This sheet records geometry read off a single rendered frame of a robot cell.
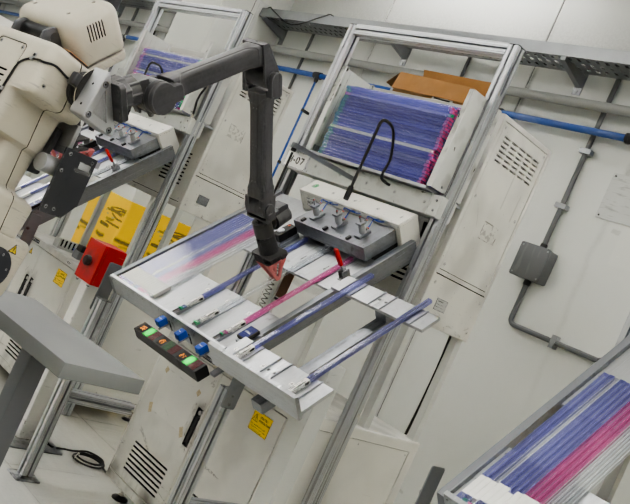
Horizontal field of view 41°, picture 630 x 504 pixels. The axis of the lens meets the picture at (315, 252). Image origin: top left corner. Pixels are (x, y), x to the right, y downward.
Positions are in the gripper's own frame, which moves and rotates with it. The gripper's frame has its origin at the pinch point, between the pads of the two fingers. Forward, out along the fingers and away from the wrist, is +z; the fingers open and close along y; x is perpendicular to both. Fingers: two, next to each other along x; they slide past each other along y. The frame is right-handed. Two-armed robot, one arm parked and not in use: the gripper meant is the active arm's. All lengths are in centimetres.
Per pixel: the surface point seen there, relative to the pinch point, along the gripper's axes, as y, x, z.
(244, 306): -3.6, 14.7, 0.8
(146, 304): 24.4, 32.2, 0.8
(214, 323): -3.4, 25.3, 0.6
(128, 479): 36, 54, 64
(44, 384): 83, 57, 45
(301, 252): 6.4, -15.2, 1.4
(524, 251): 34, -154, 83
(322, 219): 8.0, -26.9, -4.3
